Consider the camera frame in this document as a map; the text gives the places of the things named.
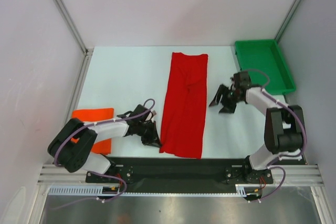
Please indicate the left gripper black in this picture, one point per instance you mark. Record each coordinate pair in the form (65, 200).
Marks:
(153, 139)

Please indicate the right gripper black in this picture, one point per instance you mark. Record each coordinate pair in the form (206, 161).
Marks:
(228, 108)

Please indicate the red t-shirt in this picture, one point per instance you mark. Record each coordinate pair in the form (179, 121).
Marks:
(185, 105)

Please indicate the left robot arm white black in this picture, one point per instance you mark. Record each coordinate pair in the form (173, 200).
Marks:
(72, 146)

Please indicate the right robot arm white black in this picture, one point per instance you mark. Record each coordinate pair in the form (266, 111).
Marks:
(284, 133)

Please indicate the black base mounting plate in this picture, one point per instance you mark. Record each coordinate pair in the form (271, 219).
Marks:
(185, 176)

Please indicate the orange folded t-shirt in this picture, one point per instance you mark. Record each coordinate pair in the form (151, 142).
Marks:
(103, 143)

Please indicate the green plastic tray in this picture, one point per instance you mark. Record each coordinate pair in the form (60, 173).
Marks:
(266, 56)

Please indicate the aluminium frame rail left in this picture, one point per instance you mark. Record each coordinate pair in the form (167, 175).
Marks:
(86, 54)

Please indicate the aluminium front rail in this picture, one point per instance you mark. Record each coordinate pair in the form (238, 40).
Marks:
(296, 175)

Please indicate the white slotted cable duct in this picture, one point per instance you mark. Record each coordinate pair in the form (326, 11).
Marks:
(83, 190)

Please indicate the aluminium frame post right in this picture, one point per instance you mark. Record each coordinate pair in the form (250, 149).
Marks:
(288, 17)

